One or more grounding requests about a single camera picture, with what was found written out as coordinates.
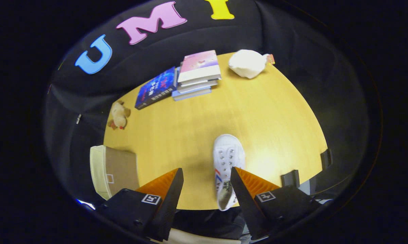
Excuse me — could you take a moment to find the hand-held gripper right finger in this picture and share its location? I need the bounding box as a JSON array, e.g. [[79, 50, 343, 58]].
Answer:
[[230, 167, 321, 240]]

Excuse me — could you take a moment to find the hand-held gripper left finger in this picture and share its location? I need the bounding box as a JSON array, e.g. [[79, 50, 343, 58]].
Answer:
[[100, 167, 184, 242]]

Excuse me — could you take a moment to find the white canvas shoe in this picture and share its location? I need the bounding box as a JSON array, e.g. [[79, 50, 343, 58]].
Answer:
[[213, 134, 246, 211]]

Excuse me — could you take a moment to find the beige fabric storage box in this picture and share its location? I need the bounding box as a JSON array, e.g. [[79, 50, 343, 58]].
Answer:
[[90, 145, 140, 200]]

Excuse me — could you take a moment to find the person's body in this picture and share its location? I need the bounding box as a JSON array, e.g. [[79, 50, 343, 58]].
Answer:
[[170, 206, 250, 244]]

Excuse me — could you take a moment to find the black table edge clamp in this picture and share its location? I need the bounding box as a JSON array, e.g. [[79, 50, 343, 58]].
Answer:
[[280, 169, 301, 188], [320, 148, 332, 169]]

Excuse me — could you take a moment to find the tan plush dog toy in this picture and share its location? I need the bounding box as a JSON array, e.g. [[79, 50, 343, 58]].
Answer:
[[108, 100, 131, 130]]

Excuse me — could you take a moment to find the dark blue book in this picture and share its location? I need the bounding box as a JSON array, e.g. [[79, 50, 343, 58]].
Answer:
[[135, 66, 177, 110]]

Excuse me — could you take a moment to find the white plush toy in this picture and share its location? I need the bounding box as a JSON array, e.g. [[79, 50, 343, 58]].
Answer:
[[228, 49, 275, 79]]

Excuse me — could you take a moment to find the pink cover book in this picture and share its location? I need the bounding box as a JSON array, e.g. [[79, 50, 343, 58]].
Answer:
[[177, 50, 222, 83]]

